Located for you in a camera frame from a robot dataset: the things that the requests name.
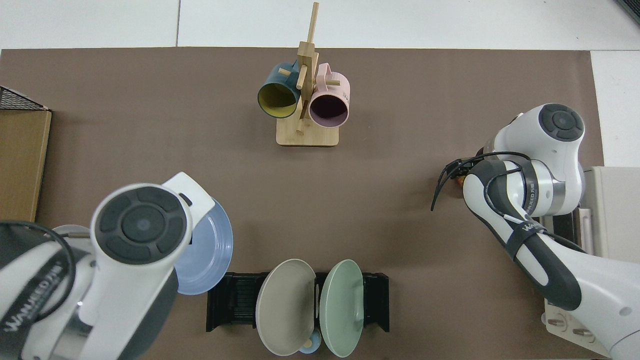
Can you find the blue plate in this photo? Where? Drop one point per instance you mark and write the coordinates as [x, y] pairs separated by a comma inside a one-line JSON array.
[[210, 250]]

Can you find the pale green plate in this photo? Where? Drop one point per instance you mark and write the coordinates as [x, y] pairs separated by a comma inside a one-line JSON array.
[[341, 307]]

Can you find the beige grey plate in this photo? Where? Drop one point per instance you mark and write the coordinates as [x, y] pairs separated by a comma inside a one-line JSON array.
[[285, 307]]

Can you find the black dish rack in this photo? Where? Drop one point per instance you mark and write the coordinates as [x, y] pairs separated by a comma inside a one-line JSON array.
[[232, 300]]

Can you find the brown table cloth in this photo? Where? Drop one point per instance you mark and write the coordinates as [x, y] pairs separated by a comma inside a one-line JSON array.
[[350, 200]]

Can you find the pink cup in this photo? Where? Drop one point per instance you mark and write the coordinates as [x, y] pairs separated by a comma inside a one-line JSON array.
[[335, 85]]

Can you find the wooden cup stand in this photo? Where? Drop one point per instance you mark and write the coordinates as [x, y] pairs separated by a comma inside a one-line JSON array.
[[307, 136]]

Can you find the pale toaster oven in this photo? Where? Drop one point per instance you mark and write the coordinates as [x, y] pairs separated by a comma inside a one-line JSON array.
[[620, 210]]

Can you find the dark blue cup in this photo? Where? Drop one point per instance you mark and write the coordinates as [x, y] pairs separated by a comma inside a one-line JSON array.
[[272, 80]]

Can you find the small blue round thing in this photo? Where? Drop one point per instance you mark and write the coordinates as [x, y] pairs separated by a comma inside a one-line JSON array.
[[311, 347]]

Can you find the dark grey corner panel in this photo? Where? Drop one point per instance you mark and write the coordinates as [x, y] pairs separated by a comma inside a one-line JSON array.
[[631, 9]]

